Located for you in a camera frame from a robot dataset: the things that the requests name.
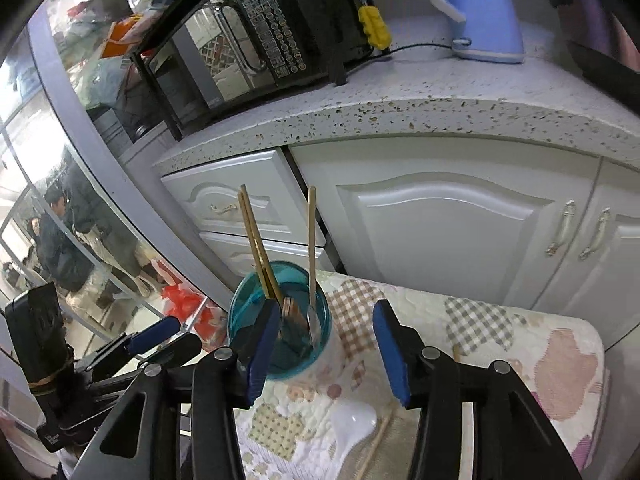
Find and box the teal rimmed utensil holder cup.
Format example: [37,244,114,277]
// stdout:
[227,260,346,386]

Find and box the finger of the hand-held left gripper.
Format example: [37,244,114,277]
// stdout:
[74,316,182,367]
[85,332,202,392]

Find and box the wide white cabinet door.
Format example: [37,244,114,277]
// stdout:
[289,137,604,346]

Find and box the black kettle cable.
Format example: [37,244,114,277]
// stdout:
[387,42,459,56]

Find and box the yellow bottle brush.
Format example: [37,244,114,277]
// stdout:
[340,0,392,51]

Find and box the black microwave oven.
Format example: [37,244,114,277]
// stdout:
[131,0,381,142]

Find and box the white plastic soup spoon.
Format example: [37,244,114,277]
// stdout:
[327,401,380,461]

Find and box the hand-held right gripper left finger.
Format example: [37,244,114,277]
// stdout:
[64,299,282,480]

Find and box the small white cabinet drawer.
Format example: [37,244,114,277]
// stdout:
[198,230,336,282]

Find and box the red plastic bag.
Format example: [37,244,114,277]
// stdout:
[162,282,229,356]

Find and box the patchwork quilted cloth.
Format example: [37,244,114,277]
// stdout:
[235,270,609,480]

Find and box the large white cabinet drawer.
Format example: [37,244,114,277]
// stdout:
[160,147,312,246]

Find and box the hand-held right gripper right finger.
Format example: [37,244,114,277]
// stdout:
[372,298,584,480]

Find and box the round metal spoon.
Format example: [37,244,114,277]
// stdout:
[281,297,307,352]

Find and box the orange box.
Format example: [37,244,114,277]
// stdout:
[99,14,151,61]

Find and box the glass sliding door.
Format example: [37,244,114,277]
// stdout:
[0,25,217,411]

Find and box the blue electric kettle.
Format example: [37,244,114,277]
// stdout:
[419,0,526,65]

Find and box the metal cabinet door handle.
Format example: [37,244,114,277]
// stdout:
[579,207,612,261]
[546,200,576,257]

